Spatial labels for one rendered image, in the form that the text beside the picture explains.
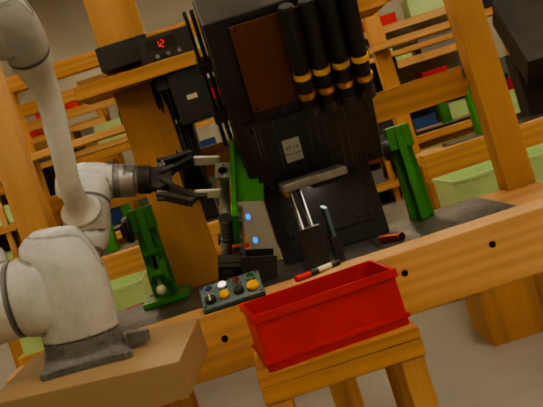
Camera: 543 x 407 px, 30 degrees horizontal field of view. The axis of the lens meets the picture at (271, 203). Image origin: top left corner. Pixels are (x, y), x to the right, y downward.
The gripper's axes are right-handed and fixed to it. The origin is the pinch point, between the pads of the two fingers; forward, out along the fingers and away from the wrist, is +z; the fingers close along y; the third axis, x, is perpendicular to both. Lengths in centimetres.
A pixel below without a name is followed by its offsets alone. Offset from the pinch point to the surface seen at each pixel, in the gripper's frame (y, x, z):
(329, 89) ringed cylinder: -4.1, -32.9, 28.7
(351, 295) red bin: -62, -29, 28
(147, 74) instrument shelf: 30.6, -9.8, -17.2
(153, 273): -14.2, 22.1, -17.6
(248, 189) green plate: -9.1, -4.3, 8.7
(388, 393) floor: 46, 194, 70
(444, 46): 726, 569, 267
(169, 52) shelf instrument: 36.5, -12.3, -11.0
